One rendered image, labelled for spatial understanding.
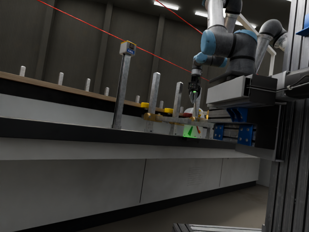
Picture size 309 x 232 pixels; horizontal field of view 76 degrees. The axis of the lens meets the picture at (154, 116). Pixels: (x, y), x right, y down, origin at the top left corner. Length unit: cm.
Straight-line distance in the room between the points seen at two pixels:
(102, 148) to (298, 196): 92
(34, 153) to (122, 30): 1082
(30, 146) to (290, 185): 109
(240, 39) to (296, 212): 75
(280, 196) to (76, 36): 1131
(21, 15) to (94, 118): 1160
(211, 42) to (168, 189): 136
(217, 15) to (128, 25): 1066
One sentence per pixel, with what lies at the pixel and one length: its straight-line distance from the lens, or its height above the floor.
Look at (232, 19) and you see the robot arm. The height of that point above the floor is 147.
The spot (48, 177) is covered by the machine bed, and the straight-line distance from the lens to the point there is 133.
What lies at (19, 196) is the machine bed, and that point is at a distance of 133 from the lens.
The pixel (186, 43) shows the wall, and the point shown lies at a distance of 1200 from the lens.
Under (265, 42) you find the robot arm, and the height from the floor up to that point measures 138.
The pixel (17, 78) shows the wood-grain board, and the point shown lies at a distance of 119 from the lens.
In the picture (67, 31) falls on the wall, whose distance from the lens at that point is 1186.
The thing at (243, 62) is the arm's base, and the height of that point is 110.
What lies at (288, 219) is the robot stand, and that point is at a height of 48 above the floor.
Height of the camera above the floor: 75
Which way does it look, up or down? 3 degrees up
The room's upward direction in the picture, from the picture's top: 8 degrees clockwise
